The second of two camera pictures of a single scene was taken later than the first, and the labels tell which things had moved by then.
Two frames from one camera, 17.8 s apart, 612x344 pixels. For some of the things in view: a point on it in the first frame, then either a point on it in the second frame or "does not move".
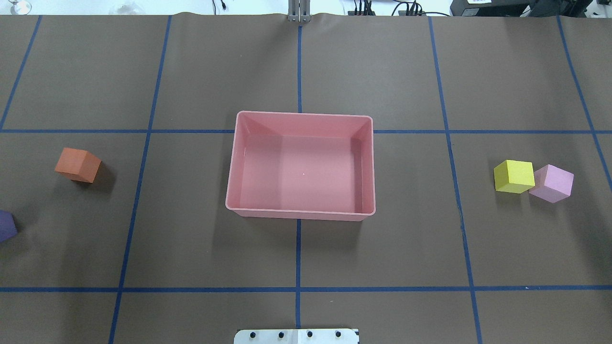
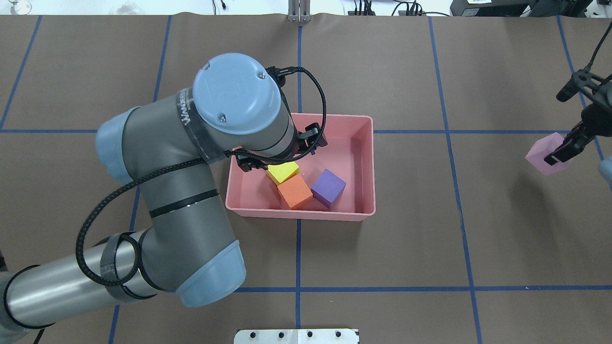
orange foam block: x=78 y=165 → x=295 y=191
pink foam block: x=551 y=184 → x=541 y=148
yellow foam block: x=514 y=177 → x=280 y=173
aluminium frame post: x=299 y=11 does not move
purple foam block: x=8 y=226 → x=327 y=188
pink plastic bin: x=302 y=166 does not move
